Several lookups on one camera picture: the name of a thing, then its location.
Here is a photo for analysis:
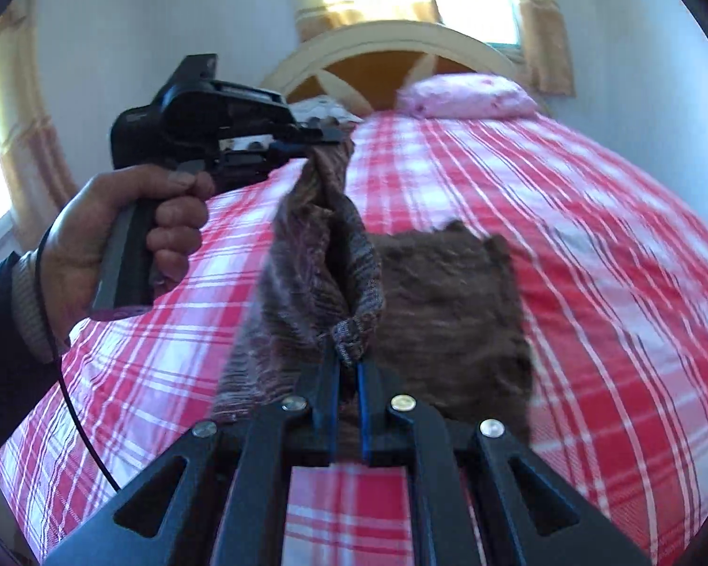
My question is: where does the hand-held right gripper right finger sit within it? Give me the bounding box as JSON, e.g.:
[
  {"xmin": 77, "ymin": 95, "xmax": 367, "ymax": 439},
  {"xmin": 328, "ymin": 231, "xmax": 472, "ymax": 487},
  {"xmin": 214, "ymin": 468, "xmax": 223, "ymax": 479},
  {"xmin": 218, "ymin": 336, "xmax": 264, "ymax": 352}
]
[{"xmin": 357, "ymin": 359, "xmax": 653, "ymax": 566}]

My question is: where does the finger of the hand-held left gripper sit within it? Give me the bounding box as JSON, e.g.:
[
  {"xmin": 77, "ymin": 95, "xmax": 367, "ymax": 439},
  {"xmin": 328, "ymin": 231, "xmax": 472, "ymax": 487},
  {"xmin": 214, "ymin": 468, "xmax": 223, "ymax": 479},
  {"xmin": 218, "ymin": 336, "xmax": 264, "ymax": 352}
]
[
  {"xmin": 268, "ymin": 119, "xmax": 345, "ymax": 146},
  {"xmin": 211, "ymin": 141, "xmax": 320, "ymax": 185}
]

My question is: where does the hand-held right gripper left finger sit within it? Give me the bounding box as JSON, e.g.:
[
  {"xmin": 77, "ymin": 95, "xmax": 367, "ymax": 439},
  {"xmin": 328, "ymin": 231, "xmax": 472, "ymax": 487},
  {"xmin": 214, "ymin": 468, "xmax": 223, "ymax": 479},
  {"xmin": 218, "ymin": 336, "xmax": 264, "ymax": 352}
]
[{"xmin": 44, "ymin": 336, "xmax": 343, "ymax": 566}]

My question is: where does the brown knit garment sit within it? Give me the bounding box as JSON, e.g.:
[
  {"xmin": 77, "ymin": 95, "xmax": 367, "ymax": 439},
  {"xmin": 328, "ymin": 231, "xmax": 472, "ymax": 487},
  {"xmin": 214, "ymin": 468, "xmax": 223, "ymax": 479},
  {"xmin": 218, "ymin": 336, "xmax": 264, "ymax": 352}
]
[{"xmin": 212, "ymin": 141, "xmax": 539, "ymax": 443}]

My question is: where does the person's left forearm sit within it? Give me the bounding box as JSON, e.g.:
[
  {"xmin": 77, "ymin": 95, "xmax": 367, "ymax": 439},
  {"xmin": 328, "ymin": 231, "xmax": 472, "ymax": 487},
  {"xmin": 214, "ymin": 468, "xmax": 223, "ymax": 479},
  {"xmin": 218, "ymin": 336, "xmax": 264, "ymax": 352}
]
[{"xmin": 0, "ymin": 250, "xmax": 73, "ymax": 478}]

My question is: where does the person's left hand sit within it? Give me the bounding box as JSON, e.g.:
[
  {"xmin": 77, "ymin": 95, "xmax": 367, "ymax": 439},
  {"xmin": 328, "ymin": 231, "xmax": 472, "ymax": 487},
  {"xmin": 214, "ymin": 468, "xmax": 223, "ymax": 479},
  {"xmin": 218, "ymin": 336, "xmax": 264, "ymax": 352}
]
[{"xmin": 38, "ymin": 164, "xmax": 217, "ymax": 360}]

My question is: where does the grey patterned pillow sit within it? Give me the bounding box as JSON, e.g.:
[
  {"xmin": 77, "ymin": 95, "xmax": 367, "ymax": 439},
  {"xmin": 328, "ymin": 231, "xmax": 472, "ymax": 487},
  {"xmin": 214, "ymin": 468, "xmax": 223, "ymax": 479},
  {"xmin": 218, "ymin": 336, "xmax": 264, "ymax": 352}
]
[{"xmin": 288, "ymin": 99, "xmax": 361, "ymax": 126}]

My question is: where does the round wooden headboard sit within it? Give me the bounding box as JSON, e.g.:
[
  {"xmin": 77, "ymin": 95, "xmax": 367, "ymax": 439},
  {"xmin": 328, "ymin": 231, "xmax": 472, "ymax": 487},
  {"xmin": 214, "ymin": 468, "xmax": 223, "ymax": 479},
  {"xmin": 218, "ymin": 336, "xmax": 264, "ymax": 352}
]
[{"xmin": 260, "ymin": 20, "xmax": 552, "ymax": 123}]

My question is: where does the pink pillow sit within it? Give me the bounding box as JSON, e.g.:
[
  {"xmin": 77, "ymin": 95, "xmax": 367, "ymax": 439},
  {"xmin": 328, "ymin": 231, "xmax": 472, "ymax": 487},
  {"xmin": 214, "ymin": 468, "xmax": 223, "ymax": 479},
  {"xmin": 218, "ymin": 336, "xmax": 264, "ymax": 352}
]
[{"xmin": 396, "ymin": 74, "xmax": 539, "ymax": 119}]

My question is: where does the red plaid blanket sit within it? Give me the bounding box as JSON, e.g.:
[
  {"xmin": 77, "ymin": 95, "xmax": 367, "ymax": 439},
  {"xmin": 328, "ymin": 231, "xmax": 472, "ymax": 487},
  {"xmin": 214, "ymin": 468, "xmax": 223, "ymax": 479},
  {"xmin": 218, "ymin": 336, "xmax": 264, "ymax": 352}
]
[{"xmin": 0, "ymin": 111, "xmax": 708, "ymax": 566}]

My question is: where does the black cable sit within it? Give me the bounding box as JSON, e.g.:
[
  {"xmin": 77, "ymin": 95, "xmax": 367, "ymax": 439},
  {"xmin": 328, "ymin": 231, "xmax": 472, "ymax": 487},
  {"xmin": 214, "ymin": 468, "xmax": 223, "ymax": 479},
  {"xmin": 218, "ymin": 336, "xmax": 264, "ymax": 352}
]
[{"xmin": 35, "ymin": 223, "xmax": 122, "ymax": 493}]

